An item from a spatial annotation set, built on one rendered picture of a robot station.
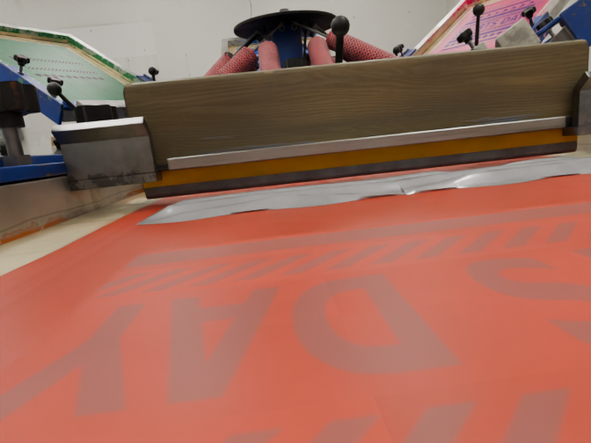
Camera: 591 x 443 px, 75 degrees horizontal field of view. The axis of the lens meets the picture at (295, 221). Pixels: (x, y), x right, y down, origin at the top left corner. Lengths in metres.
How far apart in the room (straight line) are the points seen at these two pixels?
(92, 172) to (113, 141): 0.03
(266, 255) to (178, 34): 4.54
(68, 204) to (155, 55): 4.35
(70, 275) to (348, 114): 0.26
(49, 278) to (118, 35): 4.67
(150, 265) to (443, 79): 0.30
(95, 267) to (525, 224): 0.18
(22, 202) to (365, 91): 0.27
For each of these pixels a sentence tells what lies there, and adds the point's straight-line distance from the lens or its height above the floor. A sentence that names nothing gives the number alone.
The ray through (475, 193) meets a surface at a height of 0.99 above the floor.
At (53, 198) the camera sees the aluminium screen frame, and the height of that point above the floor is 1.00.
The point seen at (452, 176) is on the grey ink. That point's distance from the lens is 0.31.
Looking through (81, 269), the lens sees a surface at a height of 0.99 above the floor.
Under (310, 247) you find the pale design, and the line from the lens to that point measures 0.16.
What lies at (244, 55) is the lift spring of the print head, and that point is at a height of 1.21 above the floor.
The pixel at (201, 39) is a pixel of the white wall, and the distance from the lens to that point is 4.62.
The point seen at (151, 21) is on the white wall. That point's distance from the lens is 4.75.
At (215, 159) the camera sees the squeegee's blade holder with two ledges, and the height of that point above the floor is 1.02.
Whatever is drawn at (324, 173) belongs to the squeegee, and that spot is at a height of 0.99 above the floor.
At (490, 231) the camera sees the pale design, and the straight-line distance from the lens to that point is 0.17.
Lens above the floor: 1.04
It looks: 14 degrees down
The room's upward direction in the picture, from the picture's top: 6 degrees counter-clockwise
